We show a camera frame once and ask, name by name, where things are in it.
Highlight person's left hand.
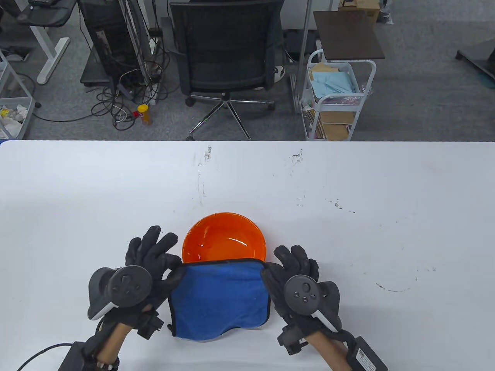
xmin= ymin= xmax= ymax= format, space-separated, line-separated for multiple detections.
xmin=101 ymin=226 xmax=185 ymax=340

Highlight person's right hand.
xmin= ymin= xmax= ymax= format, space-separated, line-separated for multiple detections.
xmin=262 ymin=245 xmax=348 ymax=355

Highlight orange bowl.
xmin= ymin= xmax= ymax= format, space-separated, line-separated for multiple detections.
xmin=182 ymin=212 xmax=267 ymax=265

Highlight blue hand towel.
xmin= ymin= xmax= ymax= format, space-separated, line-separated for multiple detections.
xmin=167 ymin=260 xmax=271 ymax=342

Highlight person's left forearm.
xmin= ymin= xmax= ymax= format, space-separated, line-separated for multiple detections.
xmin=95 ymin=323 xmax=134 ymax=366

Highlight person's right forearm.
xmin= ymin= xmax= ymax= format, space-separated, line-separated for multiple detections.
xmin=306 ymin=332 xmax=348 ymax=371

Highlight black right hand controller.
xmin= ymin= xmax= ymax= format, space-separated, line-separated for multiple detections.
xmin=284 ymin=275 xmax=343 ymax=333

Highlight black hand controller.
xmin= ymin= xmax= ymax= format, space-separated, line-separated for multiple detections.
xmin=88 ymin=265 xmax=152 ymax=320
xmin=284 ymin=275 xmax=343 ymax=333

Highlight black left hand controller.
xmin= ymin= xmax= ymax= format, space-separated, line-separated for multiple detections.
xmin=88 ymin=265 xmax=152 ymax=320

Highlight black right wrist box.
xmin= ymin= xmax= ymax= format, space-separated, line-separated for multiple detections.
xmin=345 ymin=336 xmax=388 ymax=371

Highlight black wrist box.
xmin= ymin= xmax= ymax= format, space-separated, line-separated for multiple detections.
xmin=345 ymin=336 xmax=388 ymax=371
xmin=58 ymin=341 xmax=97 ymax=371

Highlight black left wrist box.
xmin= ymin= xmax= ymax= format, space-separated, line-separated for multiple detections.
xmin=58 ymin=341 xmax=97 ymax=371

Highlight brown cardboard sheets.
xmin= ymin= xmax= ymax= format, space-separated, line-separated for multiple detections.
xmin=307 ymin=110 xmax=354 ymax=141

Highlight light blue folded papers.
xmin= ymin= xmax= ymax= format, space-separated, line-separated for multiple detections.
xmin=311 ymin=71 xmax=358 ymax=99

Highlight white bin with trash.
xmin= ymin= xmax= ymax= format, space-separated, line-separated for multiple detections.
xmin=0 ymin=97 xmax=35 ymax=140

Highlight silver metal pole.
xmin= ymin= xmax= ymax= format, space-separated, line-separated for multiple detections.
xmin=297 ymin=0 xmax=313 ymax=113

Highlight black mesh office chair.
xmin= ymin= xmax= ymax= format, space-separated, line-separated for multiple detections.
xmin=169 ymin=0 xmax=286 ymax=140

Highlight white desk leg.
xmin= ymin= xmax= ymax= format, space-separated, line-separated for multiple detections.
xmin=29 ymin=27 xmax=71 ymax=85

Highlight black computer tower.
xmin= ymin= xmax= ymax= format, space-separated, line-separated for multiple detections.
xmin=79 ymin=0 xmax=151 ymax=86

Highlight dark brown side table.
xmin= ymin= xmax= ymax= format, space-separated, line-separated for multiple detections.
xmin=312 ymin=10 xmax=386 ymax=61

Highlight dark grey chair seat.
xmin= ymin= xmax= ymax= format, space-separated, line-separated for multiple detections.
xmin=15 ymin=0 xmax=80 ymax=27

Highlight cardboard box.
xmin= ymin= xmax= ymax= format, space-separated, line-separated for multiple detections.
xmin=338 ymin=0 xmax=381 ymax=26

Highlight black stand base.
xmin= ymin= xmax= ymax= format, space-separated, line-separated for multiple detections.
xmin=455 ymin=39 xmax=495 ymax=81

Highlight tangle of black cables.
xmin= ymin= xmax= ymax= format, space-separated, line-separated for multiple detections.
xmin=91 ymin=58 xmax=171 ymax=130

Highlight black left glove cable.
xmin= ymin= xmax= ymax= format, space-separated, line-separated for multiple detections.
xmin=17 ymin=343 xmax=74 ymax=371

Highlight white wire utility cart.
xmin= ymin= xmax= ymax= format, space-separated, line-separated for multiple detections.
xmin=302 ymin=49 xmax=377 ymax=142

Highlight white metal rack frame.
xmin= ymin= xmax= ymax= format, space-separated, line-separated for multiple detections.
xmin=0 ymin=50 xmax=35 ymax=101

